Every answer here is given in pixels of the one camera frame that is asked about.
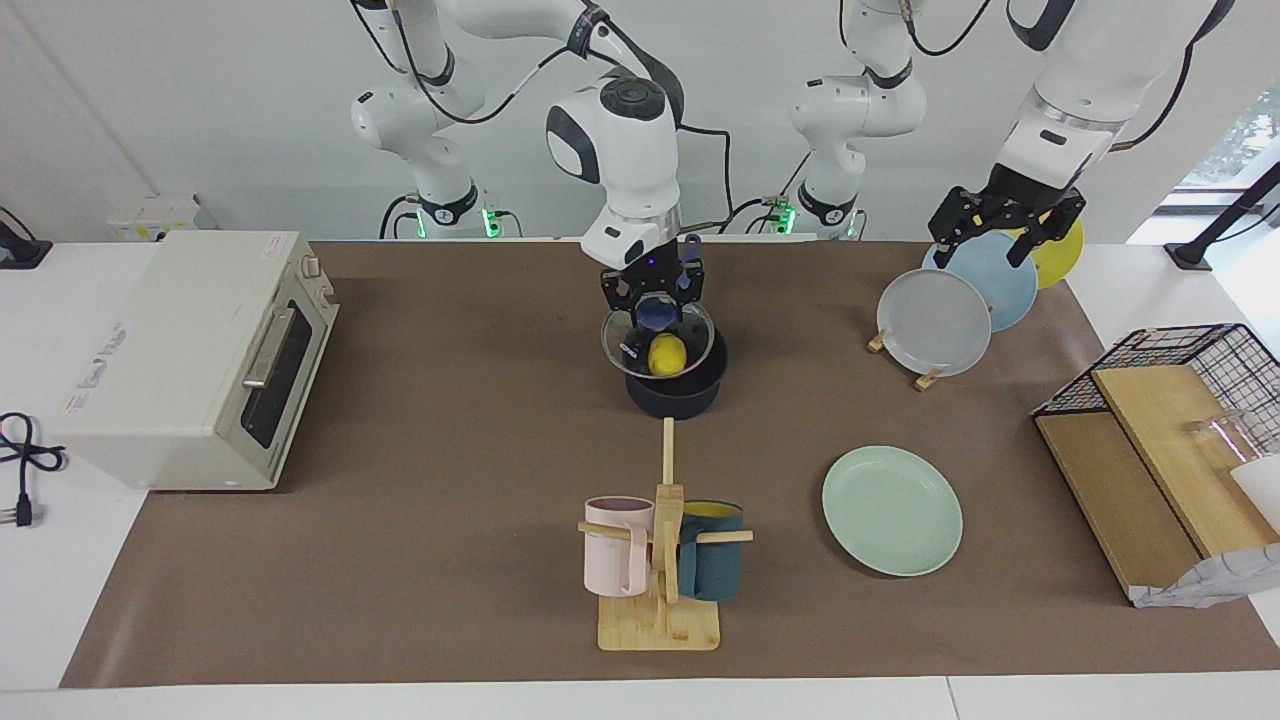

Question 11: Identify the grey plate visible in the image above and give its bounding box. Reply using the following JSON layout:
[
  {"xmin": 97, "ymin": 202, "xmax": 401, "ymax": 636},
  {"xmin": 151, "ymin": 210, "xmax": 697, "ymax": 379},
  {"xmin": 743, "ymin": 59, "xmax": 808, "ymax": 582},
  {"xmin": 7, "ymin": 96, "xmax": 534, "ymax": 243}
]
[{"xmin": 877, "ymin": 268, "xmax": 993, "ymax": 378}]

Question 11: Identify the white cup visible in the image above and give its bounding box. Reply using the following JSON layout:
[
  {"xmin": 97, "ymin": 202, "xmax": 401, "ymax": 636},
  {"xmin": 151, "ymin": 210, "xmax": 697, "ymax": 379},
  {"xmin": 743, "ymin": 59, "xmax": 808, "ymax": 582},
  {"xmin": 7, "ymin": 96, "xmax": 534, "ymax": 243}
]
[{"xmin": 1230, "ymin": 455, "xmax": 1280, "ymax": 533}]

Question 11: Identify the clear glass cup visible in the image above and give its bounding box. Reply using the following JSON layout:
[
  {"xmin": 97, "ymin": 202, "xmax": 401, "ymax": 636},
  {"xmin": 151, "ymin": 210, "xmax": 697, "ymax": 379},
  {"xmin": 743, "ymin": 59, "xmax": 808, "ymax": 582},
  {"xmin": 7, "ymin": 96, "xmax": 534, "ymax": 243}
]
[{"xmin": 1186, "ymin": 408, "xmax": 1253, "ymax": 473}]

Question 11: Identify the dark teal mug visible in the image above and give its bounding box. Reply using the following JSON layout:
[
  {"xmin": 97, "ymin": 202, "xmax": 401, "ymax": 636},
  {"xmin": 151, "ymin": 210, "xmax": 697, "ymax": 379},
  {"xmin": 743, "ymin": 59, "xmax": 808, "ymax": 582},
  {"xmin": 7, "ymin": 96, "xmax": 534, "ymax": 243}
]
[{"xmin": 678, "ymin": 500, "xmax": 746, "ymax": 602}]

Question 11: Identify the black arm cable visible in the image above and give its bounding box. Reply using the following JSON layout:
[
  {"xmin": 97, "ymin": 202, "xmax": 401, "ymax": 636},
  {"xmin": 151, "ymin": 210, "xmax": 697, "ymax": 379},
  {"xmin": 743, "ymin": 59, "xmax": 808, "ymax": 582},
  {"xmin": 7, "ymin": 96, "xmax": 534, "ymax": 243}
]
[
  {"xmin": 352, "ymin": 0, "xmax": 801, "ymax": 241},
  {"xmin": 838, "ymin": 0, "xmax": 1201, "ymax": 153}
]

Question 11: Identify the white marbled cloth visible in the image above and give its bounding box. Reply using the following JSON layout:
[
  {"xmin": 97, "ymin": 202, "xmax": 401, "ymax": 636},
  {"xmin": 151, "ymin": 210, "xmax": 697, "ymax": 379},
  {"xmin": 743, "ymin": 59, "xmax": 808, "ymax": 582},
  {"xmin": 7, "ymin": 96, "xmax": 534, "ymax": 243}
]
[{"xmin": 1130, "ymin": 543, "xmax": 1280, "ymax": 610}]

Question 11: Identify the glass lid with blue knob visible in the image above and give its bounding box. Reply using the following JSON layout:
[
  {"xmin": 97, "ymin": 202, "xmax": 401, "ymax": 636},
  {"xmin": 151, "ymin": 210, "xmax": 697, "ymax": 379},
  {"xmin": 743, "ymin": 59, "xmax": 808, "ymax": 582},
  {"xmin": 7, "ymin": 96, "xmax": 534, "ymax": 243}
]
[{"xmin": 600, "ymin": 294, "xmax": 717, "ymax": 380}]

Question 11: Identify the brown table mat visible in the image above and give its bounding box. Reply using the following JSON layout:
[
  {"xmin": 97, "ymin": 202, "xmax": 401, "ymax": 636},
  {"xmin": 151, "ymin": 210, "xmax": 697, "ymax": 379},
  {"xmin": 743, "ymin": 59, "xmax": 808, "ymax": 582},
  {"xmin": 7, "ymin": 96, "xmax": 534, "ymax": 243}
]
[{"xmin": 60, "ymin": 240, "xmax": 1280, "ymax": 689}]

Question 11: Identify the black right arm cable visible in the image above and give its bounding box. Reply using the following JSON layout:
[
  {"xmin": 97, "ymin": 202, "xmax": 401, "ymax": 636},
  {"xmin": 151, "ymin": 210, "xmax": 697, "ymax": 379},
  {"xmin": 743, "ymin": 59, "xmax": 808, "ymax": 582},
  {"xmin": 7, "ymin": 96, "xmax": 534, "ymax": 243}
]
[{"xmin": 352, "ymin": 0, "xmax": 801, "ymax": 241}]

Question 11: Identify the wooden mug tree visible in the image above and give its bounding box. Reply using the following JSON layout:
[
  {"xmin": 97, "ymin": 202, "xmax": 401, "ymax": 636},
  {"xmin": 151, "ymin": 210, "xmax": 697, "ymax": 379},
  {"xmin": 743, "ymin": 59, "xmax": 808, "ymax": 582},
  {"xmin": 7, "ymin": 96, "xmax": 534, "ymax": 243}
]
[{"xmin": 578, "ymin": 418, "xmax": 754, "ymax": 653}]

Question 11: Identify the wooden board stand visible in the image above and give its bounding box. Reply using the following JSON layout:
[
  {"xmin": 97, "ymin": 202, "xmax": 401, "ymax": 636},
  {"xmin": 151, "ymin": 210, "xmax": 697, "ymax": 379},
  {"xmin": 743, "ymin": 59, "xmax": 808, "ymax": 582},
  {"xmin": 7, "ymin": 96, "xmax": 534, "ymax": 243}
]
[{"xmin": 1092, "ymin": 364, "xmax": 1280, "ymax": 559}]

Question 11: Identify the brown wooden board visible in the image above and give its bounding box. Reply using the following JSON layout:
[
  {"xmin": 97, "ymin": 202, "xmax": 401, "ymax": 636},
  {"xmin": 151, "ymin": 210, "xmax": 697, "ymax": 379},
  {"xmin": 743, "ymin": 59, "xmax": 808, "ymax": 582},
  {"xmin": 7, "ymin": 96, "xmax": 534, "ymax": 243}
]
[{"xmin": 1035, "ymin": 412, "xmax": 1203, "ymax": 602}]

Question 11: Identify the light green plate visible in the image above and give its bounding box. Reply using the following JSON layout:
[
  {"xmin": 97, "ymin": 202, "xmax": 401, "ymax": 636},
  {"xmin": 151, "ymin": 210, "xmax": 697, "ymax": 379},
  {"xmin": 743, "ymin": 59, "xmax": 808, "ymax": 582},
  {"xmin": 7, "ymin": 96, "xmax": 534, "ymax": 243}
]
[{"xmin": 822, "ymin": 445, "xmax": 964, "ymax": 578}]

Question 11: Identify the black power cord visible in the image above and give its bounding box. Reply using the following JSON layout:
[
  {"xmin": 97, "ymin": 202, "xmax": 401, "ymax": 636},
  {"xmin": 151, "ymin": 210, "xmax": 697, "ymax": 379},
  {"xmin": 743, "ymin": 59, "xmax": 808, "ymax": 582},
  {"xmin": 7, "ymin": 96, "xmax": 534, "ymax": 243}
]
[{"xmin": 0, "ymin": 412, "xmax": 67, "ymax": 529}]

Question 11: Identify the black clamp base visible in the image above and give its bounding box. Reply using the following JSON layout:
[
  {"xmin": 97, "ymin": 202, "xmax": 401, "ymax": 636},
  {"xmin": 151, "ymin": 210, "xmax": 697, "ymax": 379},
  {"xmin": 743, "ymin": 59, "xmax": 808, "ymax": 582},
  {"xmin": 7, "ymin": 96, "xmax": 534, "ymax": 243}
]
[{"xmin": 0, "ymin": 207, "xmax": 54, "ymax": 271}]

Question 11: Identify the light blue plate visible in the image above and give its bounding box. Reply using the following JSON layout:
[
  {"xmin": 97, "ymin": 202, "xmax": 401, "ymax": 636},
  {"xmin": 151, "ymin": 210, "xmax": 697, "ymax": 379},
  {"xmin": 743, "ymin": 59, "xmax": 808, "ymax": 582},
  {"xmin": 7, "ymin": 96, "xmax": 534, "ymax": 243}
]
[{"xmin": 922, "ymin": 230, "xmax": 1039, "ymax": 333}]

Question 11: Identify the beige toaster oven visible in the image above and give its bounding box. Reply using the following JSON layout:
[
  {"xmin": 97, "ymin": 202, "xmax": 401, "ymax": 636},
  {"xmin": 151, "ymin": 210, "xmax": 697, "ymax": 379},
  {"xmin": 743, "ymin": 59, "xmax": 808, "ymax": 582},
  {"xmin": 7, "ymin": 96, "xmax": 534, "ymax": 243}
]
[{"xmin": 50, "ymin": 230, "xmax": 341, "ymax": 492}]

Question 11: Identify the pink mug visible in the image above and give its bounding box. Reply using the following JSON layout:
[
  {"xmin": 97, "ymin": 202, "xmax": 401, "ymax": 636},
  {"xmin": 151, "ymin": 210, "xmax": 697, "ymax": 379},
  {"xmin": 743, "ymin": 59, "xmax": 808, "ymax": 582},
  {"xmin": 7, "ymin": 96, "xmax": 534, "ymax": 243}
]
[{"xmin": 584, "ymin": 496, "xmax": 656, "ymax": 598}]

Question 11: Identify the wooden plate rack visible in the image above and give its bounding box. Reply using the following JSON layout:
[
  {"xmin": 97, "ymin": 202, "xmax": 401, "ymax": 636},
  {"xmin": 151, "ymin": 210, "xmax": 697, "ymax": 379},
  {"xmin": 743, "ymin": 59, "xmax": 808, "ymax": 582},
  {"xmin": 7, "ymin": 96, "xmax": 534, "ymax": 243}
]
[{"xmin": 867, "ymin": 325, "xmax": 948, "ymax": 392}]

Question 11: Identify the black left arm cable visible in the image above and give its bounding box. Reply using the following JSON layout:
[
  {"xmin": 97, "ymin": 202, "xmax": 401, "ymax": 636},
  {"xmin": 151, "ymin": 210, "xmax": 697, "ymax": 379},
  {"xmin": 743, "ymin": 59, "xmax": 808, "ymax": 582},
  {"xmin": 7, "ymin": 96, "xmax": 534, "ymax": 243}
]
[{"xmin": 838, "ymin": 0, "xmax": 1201, "ymax": 153}]

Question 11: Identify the black pot with blue handle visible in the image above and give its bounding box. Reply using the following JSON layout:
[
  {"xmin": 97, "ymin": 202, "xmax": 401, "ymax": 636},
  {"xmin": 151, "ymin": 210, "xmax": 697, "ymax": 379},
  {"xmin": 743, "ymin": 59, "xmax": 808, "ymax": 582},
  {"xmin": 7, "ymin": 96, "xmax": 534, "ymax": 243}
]
[{"xmin": 624, "ymin": 234, "xmax": 729, "ymax": 420}]

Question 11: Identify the black desk stand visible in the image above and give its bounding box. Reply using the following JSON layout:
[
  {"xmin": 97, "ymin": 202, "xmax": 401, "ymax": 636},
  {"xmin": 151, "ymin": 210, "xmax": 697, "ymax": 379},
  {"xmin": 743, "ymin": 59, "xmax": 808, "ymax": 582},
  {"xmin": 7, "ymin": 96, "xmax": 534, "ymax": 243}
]
[{"xmin": 1164, "ymin": 160, "xmax": 1280, "ymax": 272}]

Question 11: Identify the black wire basket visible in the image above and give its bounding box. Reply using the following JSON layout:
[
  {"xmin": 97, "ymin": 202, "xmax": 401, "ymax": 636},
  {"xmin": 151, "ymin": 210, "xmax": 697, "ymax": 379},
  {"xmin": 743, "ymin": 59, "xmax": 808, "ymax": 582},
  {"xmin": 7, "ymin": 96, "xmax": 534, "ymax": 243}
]
[{"xmin": 1032, "ymin": 323, "xmax": 1280, "ymax": 463}]

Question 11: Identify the yellow plate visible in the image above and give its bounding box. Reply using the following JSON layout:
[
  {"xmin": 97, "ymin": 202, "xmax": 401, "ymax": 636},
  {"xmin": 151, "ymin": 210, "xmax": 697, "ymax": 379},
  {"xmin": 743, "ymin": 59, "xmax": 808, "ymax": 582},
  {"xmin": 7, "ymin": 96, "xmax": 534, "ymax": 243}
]
[{"xmin": 1005, "ymin": 212, "xmax": 1085, "ymax": 290}]

